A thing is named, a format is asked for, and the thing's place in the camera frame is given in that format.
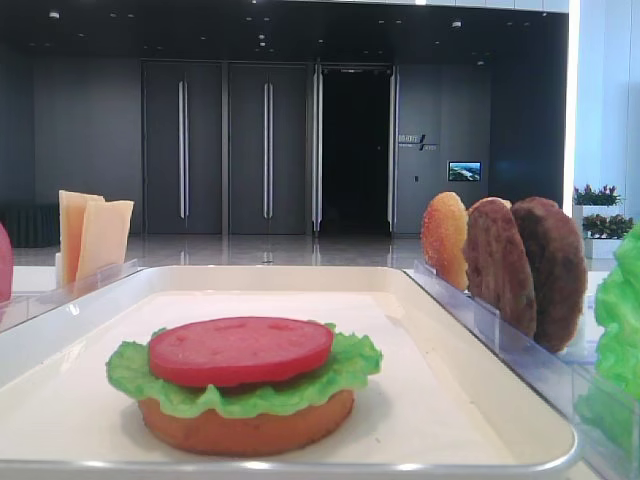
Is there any bottom bread bun slice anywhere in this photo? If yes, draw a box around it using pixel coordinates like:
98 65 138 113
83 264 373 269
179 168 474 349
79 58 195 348
138 390 355 457

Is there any brown meat patty front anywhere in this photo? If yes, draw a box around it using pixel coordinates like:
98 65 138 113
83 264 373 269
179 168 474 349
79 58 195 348
463 197 537 338

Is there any lower flower planter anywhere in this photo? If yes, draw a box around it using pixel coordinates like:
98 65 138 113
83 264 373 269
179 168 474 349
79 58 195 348
583 214 634 259

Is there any orange bread bun slice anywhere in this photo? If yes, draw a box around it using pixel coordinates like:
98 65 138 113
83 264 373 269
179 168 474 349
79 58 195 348
421 191 468 291

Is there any clear right long rail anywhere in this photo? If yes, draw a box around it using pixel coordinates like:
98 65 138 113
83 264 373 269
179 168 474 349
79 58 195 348
407 261 639 479

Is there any red tomato slice on stack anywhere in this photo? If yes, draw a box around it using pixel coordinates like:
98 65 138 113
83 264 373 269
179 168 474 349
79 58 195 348
149 317 334 387

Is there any red tomato slice standing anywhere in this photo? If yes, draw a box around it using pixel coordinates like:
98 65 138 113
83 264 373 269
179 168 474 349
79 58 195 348
0 225 14 303

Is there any green lettuce leaf standing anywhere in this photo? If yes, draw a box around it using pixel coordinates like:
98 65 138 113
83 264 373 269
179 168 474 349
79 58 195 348
576 227 639 452

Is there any upper flower planter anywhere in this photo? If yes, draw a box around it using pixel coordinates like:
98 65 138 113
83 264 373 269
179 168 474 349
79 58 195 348
573 184 624 226

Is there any green lettuce leaf on bun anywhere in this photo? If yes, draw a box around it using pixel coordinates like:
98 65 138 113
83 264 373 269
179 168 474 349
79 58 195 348
106 332 383 419

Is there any brown meat patty rear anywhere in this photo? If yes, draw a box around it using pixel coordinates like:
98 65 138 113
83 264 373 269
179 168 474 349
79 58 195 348
511 197 587 353

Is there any wall display screen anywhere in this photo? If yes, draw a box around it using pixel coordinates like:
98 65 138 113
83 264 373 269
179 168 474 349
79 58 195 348
447 162 482 182

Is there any orange cheese slice rear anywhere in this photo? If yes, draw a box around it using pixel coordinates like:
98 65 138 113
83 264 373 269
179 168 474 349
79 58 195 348
58 190 105 285

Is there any brown meat patty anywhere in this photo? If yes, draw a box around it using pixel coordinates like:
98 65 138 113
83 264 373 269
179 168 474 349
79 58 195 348
511 197 587 353
463 197 537 338

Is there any yellow cheese slice front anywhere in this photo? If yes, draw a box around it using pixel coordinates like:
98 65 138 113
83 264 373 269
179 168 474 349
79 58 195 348
76 200 134 281

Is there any white rectangular tray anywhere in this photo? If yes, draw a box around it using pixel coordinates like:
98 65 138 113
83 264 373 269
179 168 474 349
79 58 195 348
1 266 579 479

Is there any flower planter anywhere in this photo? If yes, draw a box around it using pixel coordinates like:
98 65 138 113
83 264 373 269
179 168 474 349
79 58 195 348
573 184 624 226
583 214 634 259

